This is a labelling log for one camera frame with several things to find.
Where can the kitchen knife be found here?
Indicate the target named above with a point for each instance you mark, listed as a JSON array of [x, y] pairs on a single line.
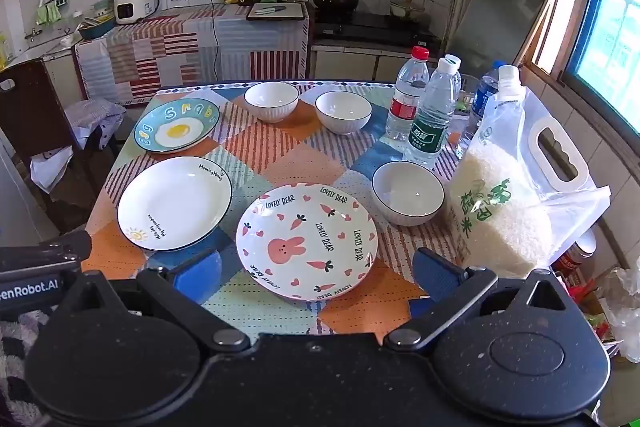
[[270, 10]]

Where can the cream lower cabinet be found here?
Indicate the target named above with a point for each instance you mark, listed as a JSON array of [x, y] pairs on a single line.
[[350, 64]]

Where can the cutting board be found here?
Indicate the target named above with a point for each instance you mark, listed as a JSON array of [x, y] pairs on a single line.
[[295, 11]]

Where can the white bowl with dark rim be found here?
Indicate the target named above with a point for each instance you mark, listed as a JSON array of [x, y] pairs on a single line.
[[407, 192]]

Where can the white ribbed bowl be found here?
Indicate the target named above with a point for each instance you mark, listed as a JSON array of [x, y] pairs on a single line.
[[344, 109], [271, 99]]

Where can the clear crumpled plastic bag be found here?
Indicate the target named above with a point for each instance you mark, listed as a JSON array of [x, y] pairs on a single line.
[[622, 307]]

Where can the pink rabbit print plate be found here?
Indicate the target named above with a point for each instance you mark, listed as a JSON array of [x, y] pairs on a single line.
[[306, 242]]

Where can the blue label water bottle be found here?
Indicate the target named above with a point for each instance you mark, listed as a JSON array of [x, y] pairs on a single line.
[[482, 103]]

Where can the clear plastic basket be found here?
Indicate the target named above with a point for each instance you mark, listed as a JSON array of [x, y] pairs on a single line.
[[467, 96]]

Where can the red label water bottle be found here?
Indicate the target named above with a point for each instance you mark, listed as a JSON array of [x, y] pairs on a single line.
[[406, 102]]

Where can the patchwork tablecloth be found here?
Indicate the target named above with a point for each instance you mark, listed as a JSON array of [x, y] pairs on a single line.
[[280, 159]]

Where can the striped counter cloth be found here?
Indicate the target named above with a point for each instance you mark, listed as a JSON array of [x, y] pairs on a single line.
[[175, 47]]

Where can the fuzzy patterned clothing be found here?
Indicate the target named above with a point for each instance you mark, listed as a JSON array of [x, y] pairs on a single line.
[[15, 357]]

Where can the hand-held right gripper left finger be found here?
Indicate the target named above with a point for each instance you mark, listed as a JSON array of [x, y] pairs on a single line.
[[197, 271]]

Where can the red can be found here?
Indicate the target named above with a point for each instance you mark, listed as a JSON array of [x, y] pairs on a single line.
[[572, 257]]

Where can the white plate with sun print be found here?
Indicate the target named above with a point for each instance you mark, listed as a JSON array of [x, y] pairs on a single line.
[[175, 202]]

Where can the dark wooden chair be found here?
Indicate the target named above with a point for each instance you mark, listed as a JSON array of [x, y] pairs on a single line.
[[30, 107]]

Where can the white cloth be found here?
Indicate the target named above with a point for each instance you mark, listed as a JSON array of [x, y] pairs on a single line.
[[50, 167]]

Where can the small cooking pot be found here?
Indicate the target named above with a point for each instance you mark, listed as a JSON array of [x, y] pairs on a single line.
[[407, 8]]

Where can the checked cloth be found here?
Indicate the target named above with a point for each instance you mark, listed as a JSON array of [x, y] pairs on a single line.
[[95, 117]]

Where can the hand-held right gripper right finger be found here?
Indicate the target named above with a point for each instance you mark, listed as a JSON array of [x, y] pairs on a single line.
[[436, 274]]

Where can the green rag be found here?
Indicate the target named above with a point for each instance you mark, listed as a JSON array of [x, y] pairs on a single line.
[[49, 13]]

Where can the window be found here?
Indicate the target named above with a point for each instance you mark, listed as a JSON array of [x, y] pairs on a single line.
[[610, 22]]

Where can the black gas stove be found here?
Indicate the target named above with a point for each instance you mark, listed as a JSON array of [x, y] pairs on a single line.
[[375, 29]]

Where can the white plastic bag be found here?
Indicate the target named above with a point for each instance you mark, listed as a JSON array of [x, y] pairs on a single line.
[[580, 217]]

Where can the blue basin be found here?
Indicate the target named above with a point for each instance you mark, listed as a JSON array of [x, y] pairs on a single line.
[[97, 29]]

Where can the clear bag of rice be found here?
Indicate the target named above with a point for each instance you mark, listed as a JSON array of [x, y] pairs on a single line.
[[495, 207]]

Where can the green label water bottle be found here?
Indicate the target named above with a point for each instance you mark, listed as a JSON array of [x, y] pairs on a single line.
[[430, 122]]

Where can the white rice cooker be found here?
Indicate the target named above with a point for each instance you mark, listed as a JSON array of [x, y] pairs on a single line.
[[132, 7]]

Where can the blue fried egg print plate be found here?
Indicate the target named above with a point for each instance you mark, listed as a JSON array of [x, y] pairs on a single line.
[[176, 127]]

